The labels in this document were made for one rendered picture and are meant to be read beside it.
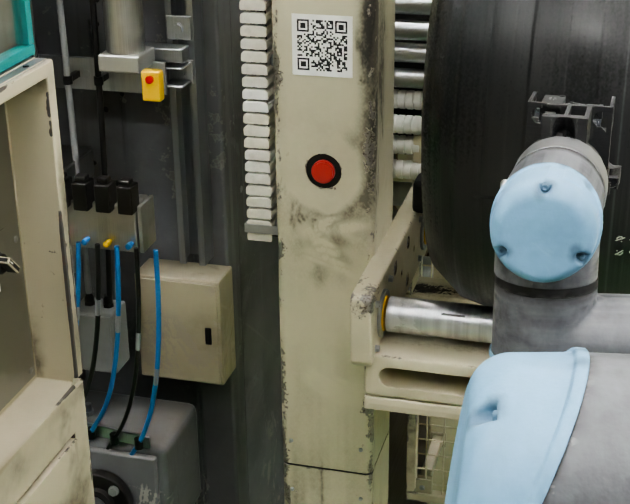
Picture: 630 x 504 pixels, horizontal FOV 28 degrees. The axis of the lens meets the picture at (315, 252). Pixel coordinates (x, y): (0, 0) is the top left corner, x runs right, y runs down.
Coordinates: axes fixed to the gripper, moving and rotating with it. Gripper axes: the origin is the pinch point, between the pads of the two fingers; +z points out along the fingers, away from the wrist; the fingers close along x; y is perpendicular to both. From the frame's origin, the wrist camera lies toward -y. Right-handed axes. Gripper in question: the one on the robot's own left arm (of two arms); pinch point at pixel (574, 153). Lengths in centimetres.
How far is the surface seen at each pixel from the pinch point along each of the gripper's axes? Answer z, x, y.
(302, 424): 33, 35, -48
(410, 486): 78, 27, -79
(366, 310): 19.2, 23.7, -25.2
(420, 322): 23.1, 17.8, -27.5
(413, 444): 77, 27, -70
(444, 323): 23.1, 14.9, -27.3
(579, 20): 10.3, 1.1, 11.3
